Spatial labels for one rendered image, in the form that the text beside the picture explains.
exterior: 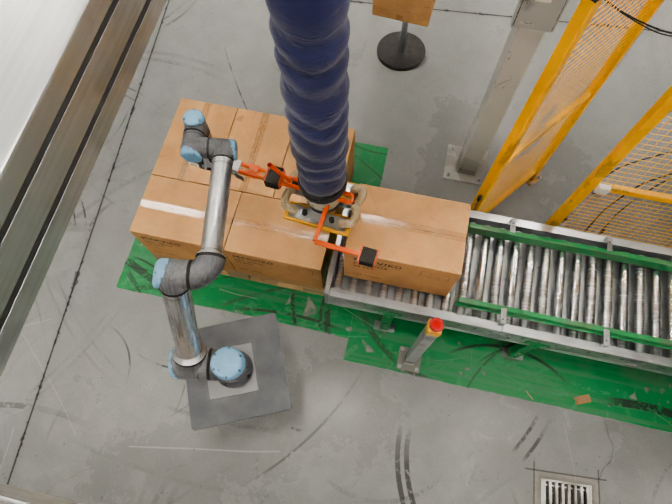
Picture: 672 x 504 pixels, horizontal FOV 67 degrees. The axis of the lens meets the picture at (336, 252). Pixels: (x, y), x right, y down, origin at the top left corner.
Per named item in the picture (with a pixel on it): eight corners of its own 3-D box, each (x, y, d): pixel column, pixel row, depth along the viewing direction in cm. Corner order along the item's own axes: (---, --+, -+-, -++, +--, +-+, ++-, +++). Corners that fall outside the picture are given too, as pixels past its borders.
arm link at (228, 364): (246, 383, 246) (242, 380, 229) (210, 382, 245) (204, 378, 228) (249, 351, 251) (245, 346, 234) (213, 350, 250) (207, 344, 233)
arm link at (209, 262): (219, 285, 190) (237, 132, 215) (185, 284, 190) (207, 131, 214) (224, 294, 201) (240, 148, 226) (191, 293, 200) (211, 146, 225)
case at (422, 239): (455, 233, 306) (471, 204, 268) (446, 296, 292) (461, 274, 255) (357, 214, 311) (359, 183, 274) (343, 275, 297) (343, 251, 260)
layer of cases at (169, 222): (354, 160, 371) (355, 128, 333) (323, 289, 337) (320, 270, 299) (197, 131, 381) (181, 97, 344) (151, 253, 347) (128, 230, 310)
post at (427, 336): (415, 355, 335) (443, 320, 241) (413, 365, 333) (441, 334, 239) (405, 353, 336) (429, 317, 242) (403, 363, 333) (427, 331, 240)
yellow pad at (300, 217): (354, 219, 254) (354, 215, 249) (348, 237, 250) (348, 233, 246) (289, 201, 258) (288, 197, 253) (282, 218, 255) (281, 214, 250)
